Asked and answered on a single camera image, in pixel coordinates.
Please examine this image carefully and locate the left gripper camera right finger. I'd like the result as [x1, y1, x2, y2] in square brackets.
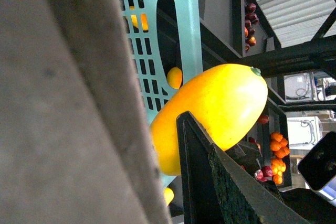
[176, 111, 307, 223]

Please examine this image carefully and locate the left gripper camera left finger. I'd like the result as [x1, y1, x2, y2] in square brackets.
[1, 0, 172, 223]

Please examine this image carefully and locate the yellow mango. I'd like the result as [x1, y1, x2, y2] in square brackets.
[150, 63, 268, 176]

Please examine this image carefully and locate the light blue plastic basket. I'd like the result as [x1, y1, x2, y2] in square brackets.
[114, 0, 204, 189]

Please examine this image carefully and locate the black upper produce tray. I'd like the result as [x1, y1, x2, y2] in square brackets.
[243, 78, 293, 190]

